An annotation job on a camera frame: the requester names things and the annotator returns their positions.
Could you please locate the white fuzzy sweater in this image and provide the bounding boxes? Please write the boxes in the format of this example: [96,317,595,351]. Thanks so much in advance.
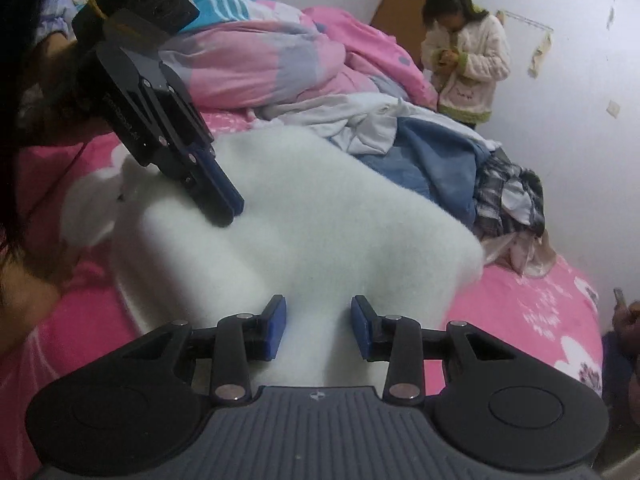
[60,125,485,386]

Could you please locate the black cable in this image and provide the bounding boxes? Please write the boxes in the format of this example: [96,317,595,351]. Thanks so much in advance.
[27,127,98,226]

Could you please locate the blue studded denim jeans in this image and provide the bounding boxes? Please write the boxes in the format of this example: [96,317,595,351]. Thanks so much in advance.
[357,152,436,206]

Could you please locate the white wall hook rail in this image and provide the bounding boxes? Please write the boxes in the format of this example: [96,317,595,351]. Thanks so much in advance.
[500,9,554,32]

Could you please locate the person's left forearm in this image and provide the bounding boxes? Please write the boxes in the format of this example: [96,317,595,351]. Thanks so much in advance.
[20,0,116,136]

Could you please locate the brown wooden door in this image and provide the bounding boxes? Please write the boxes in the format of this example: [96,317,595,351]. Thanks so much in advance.
[370,0,471,68]

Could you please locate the beige satin garment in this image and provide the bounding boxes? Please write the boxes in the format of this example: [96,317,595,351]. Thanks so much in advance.
[482,232,557,278]

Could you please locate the torn wall sticker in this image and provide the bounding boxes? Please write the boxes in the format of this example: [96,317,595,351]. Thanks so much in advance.
[530,34,554,79]

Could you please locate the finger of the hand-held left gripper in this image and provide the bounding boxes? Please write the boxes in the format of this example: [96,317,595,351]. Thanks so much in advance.
[142,79,234,229]
[167,79,246,214]

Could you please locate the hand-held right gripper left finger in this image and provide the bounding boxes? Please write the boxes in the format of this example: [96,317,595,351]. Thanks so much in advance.
[121,294,288,406]

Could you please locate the grey plaid shirt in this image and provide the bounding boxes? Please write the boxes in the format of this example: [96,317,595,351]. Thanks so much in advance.
[472,152,546,238]

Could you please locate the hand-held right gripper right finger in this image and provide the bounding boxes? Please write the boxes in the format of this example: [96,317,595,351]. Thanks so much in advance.
[350,294,517,406]

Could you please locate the pink floral bedsheet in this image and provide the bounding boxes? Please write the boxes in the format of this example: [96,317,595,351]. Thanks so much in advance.
[0,105,603,466]

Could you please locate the blue denim garment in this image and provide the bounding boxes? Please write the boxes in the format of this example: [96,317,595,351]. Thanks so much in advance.
[395,120,493,226]

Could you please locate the white shirt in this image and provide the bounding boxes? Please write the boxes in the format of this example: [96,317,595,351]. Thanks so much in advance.
[325,102,403,157]

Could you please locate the cream white jacket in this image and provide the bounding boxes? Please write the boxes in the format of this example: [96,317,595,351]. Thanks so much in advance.
[252,92,396,133]

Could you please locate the person's long dark hair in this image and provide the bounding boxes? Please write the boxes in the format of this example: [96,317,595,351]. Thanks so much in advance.
[0,0,63,261]

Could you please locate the pink and grey quilt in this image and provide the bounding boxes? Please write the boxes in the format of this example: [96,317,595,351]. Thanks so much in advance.
[157,0,441,111]

